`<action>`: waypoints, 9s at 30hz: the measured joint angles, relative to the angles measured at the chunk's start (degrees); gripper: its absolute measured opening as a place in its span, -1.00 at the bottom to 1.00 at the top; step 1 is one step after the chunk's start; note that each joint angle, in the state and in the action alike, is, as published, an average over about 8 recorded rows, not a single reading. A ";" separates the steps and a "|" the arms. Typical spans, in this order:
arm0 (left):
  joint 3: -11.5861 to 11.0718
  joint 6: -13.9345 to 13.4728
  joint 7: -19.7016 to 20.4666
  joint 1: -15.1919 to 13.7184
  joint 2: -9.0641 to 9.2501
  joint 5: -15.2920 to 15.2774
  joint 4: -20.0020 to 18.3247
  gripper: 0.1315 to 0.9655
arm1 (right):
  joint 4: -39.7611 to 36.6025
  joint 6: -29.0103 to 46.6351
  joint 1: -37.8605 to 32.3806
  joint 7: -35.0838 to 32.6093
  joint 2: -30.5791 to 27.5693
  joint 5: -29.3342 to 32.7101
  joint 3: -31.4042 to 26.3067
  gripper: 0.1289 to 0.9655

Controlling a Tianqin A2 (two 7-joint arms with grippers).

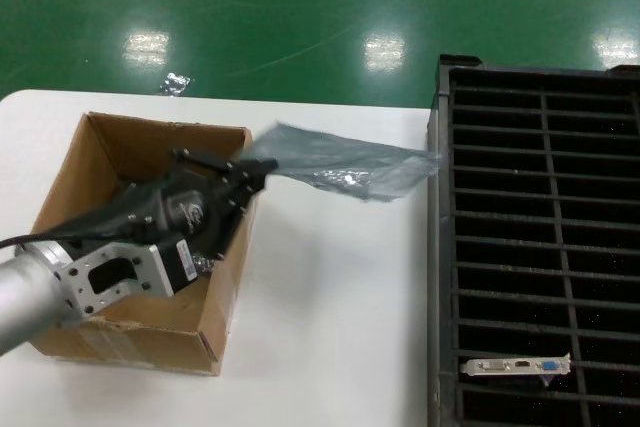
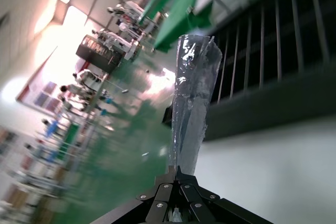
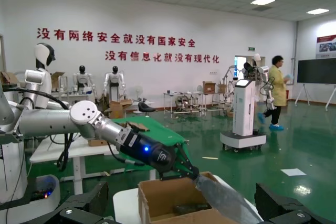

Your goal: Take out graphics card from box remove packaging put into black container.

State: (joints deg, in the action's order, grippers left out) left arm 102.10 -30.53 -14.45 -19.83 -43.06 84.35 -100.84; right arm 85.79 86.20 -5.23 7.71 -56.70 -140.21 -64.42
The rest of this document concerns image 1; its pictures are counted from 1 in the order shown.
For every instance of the brown cardboard box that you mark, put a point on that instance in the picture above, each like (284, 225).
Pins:
(125, 347)

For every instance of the black slotted plastic container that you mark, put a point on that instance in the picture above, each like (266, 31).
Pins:
(500, 157)

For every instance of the graphics card with silver bracket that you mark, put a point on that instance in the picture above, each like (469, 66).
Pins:
(500, 367)

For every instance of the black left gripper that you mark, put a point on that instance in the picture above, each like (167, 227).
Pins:
(165, 212)

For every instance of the grey antistatic bag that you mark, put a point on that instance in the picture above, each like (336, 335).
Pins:
(340, 162)

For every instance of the bagged graphics card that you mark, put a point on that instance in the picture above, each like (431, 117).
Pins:
(207, 264)

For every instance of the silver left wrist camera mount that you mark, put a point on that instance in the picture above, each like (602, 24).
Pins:
(115, 277)

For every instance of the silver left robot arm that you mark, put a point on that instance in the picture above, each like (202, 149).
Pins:
(25, 297)

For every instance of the crumpled foil scrap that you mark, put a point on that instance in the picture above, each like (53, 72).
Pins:
(175, 84)

